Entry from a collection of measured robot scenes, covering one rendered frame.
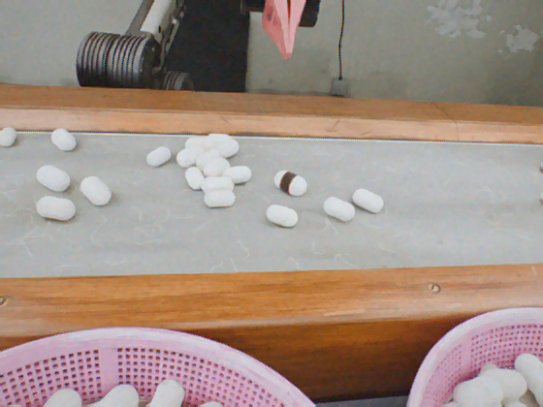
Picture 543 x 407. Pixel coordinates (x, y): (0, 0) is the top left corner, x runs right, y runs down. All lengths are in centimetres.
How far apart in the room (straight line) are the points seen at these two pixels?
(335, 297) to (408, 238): 15
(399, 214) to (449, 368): 20
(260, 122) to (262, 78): 198
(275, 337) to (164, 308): 8
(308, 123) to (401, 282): 34
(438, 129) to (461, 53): 212
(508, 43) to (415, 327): 266
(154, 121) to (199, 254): 27
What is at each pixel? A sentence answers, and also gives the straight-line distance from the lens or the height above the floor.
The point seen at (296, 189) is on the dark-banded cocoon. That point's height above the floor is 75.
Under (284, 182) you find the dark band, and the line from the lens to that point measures 48.
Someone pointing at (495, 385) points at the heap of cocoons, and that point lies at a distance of 35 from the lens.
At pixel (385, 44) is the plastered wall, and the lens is 267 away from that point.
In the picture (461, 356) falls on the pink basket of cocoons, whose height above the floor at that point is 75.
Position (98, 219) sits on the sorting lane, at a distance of 45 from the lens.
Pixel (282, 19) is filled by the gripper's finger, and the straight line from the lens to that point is 56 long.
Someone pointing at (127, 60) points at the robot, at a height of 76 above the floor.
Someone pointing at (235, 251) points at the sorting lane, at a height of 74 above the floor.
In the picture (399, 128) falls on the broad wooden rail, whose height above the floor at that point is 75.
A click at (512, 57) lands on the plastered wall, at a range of 298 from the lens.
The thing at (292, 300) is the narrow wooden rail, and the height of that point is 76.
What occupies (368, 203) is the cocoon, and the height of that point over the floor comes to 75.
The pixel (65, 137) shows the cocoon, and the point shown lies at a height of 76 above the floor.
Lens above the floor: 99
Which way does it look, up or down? 29 degrees down
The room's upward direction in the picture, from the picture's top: 6 degrees clockwise
